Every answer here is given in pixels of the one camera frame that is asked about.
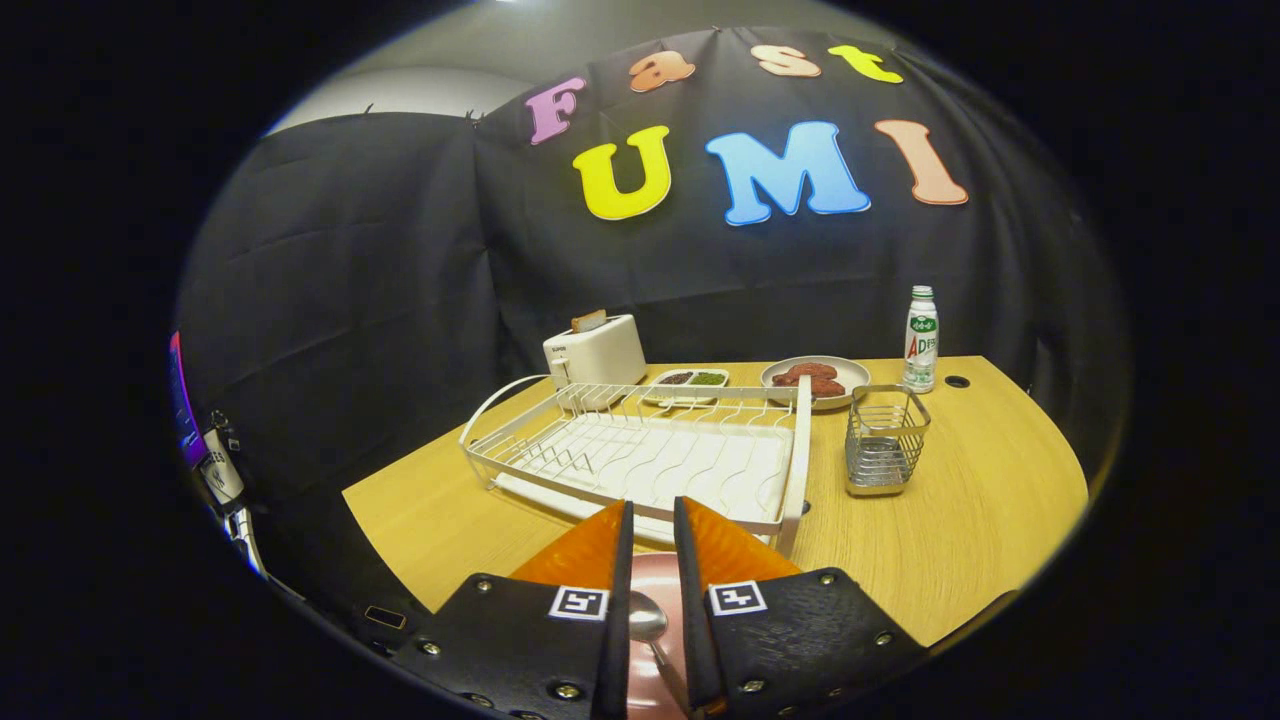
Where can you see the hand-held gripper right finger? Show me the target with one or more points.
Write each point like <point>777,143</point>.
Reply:
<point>800,640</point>

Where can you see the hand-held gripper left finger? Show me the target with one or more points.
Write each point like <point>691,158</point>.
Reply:
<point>520,640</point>

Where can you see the metal spoon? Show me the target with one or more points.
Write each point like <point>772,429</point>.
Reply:
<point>647,617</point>

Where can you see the pink plate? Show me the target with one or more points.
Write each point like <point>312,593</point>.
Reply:
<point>660,573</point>

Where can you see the beige round plate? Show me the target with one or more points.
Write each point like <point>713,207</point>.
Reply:
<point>855,375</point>

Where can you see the small phone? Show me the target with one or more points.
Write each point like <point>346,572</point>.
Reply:
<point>385,617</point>

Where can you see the red meat slice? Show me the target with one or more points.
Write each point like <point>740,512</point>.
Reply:
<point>825,387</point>
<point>805,372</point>

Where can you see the white two-compartment condiment tray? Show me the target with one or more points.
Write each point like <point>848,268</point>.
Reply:
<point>690,380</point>

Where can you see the white toaster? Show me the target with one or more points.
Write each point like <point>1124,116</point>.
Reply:
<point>600,355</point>

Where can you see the white drink bottle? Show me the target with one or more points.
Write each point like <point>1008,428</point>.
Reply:
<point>920,345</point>

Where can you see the toast slice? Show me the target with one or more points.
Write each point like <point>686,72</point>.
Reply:
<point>589,320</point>

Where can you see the laptop screen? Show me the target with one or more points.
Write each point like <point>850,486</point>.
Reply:
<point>185,410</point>

